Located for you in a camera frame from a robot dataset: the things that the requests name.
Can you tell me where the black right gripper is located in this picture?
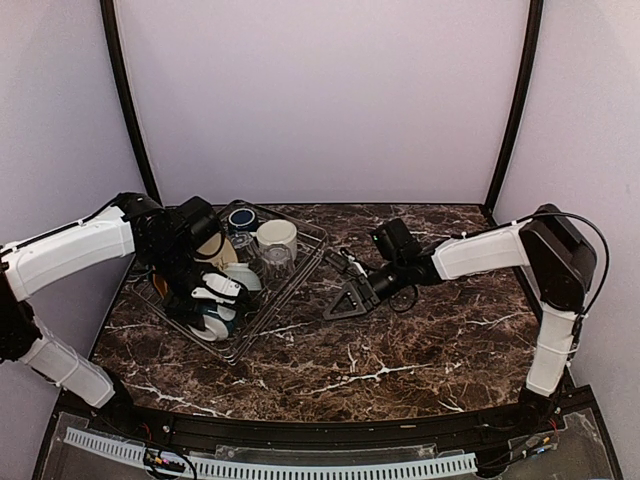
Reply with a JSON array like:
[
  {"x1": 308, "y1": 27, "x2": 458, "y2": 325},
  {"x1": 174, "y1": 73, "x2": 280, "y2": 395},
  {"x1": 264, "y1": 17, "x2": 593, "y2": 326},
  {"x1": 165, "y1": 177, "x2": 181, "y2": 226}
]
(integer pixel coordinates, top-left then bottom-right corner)
[{"x1": 324, "y1": 257, "x2": 408, "y2": 320}]

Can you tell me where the white ceramic bowl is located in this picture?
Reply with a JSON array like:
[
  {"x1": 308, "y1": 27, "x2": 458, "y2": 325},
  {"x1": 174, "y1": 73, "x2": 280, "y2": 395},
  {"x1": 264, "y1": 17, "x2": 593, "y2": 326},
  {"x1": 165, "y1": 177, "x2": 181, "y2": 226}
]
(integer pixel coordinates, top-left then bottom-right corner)
[{"x1": 189, "y1": 304, "x2": 241, "y2": 342}]

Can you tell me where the cream bird pattern plate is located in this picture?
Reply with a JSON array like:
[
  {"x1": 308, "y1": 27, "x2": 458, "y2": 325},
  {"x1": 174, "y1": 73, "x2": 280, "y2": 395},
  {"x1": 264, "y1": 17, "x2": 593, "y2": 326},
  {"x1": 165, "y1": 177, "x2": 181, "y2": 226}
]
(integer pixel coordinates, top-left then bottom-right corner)
[{"x1": 194, "y1": 233, "x2": 237, "y2": 269}]

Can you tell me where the green ribbed ceramic bowl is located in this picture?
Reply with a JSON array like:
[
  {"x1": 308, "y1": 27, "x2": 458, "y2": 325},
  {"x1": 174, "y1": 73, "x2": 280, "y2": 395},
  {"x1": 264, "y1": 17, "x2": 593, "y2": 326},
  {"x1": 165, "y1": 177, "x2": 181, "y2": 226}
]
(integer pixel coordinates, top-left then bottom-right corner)
[{"x1": 223, "y1": 263, "x2": 262, "y2": 292}]

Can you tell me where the clear plastic tumbler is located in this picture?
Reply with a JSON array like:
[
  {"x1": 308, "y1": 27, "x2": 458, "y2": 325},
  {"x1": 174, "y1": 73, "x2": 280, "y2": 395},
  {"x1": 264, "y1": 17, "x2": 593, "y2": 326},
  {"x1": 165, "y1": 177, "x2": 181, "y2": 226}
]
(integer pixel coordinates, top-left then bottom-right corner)
[{"x1": 260, "y1": 244, "x2": 295, "y2": 290}]

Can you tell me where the white ribbed ceramic mug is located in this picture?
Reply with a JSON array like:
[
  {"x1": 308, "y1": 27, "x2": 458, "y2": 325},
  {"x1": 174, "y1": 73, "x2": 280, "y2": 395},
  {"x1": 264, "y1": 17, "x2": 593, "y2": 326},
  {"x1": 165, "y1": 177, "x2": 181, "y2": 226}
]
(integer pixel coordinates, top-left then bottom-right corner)
[{"x1": 255, "y1": 219, "x2": 298, "y2": 260}]

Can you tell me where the dark blue ceramic mug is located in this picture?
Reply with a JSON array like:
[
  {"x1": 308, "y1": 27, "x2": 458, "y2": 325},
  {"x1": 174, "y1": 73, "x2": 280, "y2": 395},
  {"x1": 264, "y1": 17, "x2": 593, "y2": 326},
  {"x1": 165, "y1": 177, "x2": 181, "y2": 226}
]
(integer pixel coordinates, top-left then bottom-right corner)
[{"x1": 227, "y1": 208, "x2": 259, "y2": 235}]

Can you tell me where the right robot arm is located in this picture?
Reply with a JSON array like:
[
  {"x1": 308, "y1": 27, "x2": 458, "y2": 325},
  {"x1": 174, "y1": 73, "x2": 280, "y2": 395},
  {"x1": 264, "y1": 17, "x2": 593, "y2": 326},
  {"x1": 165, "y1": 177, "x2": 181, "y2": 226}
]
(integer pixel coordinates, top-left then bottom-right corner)
[{"x1": 323, "y1": 204, "x2": 597, "y2": 434}]

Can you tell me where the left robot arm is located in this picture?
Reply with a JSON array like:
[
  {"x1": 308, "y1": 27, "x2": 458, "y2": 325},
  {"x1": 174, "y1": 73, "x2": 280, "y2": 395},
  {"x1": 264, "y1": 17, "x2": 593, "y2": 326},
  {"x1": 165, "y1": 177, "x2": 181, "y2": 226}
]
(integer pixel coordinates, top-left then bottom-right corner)
[{"x1": 1, "y1": 193, "x2": 328, "y2": 436}]

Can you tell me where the wire dish rack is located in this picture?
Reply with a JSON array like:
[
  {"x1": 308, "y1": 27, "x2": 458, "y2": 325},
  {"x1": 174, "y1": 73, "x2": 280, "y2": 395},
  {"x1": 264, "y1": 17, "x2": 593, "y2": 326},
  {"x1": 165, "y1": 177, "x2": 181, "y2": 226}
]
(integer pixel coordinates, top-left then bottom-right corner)
[{"x1": 130, "y1": 200, "x2": 328, "y2": 365}]

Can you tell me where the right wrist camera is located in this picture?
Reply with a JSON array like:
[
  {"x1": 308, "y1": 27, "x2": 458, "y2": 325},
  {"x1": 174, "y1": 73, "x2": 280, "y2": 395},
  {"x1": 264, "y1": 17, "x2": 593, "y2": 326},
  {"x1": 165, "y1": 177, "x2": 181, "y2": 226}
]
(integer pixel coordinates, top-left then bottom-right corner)
[{"x1": 323, "y1": 248, "x2": 367, "y2": 278}]

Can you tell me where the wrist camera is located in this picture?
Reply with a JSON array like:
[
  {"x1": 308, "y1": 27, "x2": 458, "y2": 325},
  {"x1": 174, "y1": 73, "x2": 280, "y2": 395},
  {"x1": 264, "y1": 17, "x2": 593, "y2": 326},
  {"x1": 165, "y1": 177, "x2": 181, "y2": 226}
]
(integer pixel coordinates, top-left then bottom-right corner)
[
  {"x1": 323, "y1": 248, "x2": 367, "y2": 278},
  {"x1": 177, "y1": 195, "x2": 251, "y2": 306}
]

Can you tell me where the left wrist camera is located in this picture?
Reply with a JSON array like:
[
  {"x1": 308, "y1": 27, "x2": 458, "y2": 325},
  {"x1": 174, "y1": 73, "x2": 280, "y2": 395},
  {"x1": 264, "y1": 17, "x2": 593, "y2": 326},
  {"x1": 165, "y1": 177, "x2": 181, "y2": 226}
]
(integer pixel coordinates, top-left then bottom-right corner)
[{"x1": 177, "y1": 195, "x2": 251, "y2": 306}]

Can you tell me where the black aluminium front rail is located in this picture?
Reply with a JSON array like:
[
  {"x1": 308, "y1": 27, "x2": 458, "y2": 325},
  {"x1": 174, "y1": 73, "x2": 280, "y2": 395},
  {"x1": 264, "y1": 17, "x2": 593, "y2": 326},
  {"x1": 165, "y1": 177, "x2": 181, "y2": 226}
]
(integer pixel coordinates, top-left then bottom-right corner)
[{"x1": 54, "y1": 384, "x2": 596, "y2": 456}]

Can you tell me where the white slotted cable duct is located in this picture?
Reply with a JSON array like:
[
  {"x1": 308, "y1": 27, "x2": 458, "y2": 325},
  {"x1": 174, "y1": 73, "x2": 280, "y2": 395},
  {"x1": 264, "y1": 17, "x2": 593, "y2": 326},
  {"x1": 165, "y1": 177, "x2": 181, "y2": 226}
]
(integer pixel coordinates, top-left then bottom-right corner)
[{"x1": 63, "y1": 427, "x2": 478, "y2": 479}]

